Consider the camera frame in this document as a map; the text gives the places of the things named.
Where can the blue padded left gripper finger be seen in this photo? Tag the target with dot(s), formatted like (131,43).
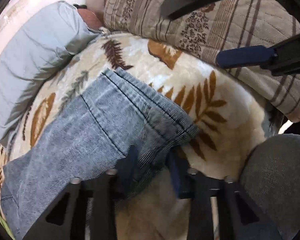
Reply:
(245,56)

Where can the maroon pillow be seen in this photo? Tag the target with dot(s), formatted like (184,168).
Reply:
(90,18)

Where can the cream leaf pattern blanket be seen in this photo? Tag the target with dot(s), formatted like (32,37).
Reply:
(231,119)

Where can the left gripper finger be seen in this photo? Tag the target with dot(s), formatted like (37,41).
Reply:
(126,169)
(178,167)

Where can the beige striped quilt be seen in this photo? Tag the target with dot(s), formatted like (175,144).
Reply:
(222,25)

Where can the blue denim pant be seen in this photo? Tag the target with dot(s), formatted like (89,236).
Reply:
(88,137)

